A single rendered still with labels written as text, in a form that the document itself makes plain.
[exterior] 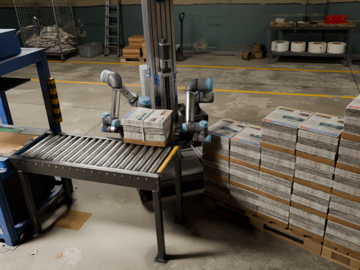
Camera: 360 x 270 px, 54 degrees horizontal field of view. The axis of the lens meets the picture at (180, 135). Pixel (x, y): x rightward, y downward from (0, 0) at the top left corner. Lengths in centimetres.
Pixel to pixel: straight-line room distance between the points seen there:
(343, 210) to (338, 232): 21
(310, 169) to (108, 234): 185
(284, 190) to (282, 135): 47
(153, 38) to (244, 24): 624
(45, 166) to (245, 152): 164
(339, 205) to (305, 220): 34
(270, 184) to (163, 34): 169
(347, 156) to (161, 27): 198
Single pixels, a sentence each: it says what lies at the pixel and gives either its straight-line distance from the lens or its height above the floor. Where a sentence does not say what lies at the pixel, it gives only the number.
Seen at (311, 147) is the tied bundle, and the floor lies 95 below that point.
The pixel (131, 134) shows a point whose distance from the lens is 308.
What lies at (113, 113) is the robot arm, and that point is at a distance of 326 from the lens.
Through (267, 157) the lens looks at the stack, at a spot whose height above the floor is 75.
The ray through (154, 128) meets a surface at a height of 97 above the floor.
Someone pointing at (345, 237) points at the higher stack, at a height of 27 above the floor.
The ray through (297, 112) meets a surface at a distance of 305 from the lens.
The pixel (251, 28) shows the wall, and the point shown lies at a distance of 956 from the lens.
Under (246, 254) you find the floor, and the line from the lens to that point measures 316.
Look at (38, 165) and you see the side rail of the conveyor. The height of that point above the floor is 76.
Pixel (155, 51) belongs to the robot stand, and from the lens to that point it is 352.
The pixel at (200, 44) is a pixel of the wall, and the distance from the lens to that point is 990.
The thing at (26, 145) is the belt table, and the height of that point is 79.
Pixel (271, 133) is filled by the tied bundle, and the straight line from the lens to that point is 286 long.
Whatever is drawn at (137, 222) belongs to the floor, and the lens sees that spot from 351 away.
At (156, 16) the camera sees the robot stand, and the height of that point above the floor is 177.
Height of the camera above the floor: 217
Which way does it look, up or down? 25 degrees down
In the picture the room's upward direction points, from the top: 3 degrees counter-clockwise
